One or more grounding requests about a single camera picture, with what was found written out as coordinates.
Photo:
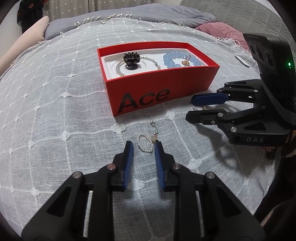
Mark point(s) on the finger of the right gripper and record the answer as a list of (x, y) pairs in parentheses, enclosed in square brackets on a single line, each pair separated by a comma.
[(224, 96), (208, 116)]

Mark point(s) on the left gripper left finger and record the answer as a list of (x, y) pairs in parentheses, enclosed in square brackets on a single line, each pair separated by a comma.
[(114, 177)]

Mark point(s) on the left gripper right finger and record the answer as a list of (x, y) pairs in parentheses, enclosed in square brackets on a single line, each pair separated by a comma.
[(176, 178)]

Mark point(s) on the gold flower charm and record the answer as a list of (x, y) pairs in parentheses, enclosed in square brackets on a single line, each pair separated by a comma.
[(186, 63)]

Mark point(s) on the person's right hand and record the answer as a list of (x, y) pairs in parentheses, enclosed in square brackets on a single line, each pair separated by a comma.
[(287, 149)]

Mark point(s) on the gold charm silver clasp earring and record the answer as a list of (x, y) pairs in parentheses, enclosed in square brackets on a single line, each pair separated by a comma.
[(155, 135)]

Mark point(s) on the red Ace box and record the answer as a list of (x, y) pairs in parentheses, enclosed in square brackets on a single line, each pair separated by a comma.
[(147, 86)]

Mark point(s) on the pink pillow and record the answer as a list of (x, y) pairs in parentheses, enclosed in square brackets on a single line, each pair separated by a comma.
[(223, 31)]

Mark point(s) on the black hair claw clip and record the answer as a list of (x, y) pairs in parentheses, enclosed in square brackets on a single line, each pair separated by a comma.
[(131, 59)]

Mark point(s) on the grey checked bedspread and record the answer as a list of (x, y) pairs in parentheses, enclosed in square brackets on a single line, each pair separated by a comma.
[(56, 118)]

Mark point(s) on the grey quilted headboard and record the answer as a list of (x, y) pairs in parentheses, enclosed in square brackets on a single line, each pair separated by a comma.
[(245, 16)]

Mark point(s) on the beige pillow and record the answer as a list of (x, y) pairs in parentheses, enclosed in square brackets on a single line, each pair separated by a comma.
[(29, 38)]

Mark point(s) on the grey blue blanket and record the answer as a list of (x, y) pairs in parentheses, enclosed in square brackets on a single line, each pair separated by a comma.
[(158, 13)]

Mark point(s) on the dotted grey curtain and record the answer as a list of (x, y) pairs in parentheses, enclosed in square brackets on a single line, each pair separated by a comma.
[(56, 9)]

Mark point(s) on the dark hanging garment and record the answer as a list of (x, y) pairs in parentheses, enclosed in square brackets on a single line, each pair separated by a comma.
[(29, 12)]

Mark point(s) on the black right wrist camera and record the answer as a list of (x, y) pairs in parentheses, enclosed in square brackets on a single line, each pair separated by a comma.
[(277, 71)]

